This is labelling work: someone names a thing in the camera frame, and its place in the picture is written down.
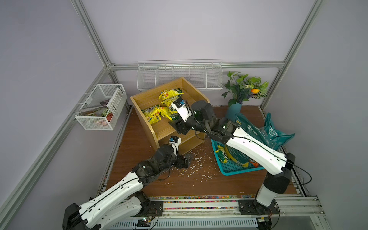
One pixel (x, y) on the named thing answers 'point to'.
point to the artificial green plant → (240, 88)
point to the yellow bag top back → (167, 96)
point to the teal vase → (232, 110)
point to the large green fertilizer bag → (254, 130)
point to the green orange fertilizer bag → (277, 138)
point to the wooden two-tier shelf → (160, 130)
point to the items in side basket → (106, 109)
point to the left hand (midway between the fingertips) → (186, 155)
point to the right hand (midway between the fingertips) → (174, 116)
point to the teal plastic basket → (232, 167)
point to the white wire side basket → (100, 92)
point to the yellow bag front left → (152, 114)
